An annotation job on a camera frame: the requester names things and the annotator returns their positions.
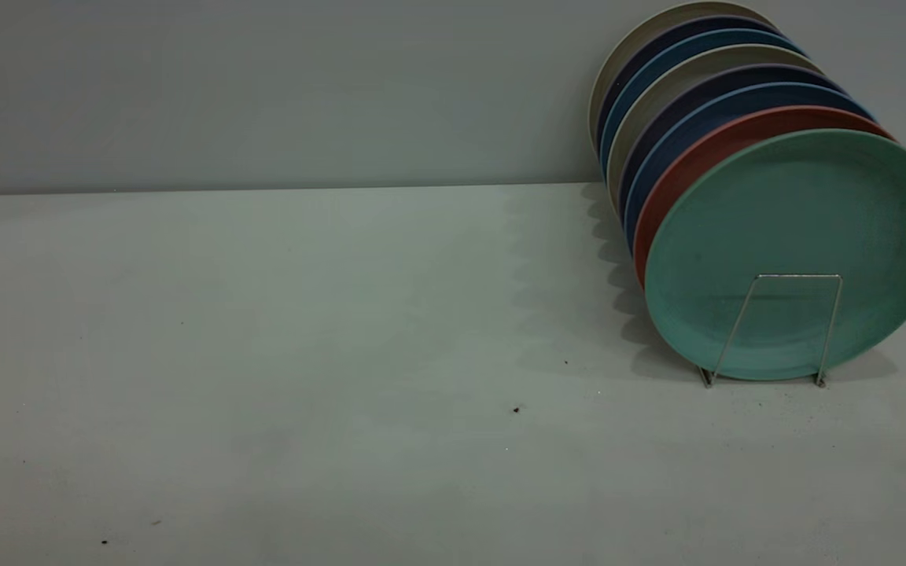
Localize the metal wire plate rack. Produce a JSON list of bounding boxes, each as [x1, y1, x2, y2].
[[697, 273, 845, 388]]

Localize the teal blue round plate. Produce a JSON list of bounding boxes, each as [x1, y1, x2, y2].
[[599, 28, 808, 178]]

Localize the pink round plate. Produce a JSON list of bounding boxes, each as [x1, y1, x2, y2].
[[632, 105, 895, 289]]

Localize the dark purple round plate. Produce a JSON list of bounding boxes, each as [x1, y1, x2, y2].
[[618, 64, 848, 221]]

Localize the green round plate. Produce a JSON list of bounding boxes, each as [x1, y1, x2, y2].
[[643, 129, 906, 382]]

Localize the beige round plate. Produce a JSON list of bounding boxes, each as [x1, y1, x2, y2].
[[606, 44, 824, 213], [588, 1, 773, 150]]

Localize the dark navy round plate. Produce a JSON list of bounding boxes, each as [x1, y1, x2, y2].
[[595, 15, 785, 150]]

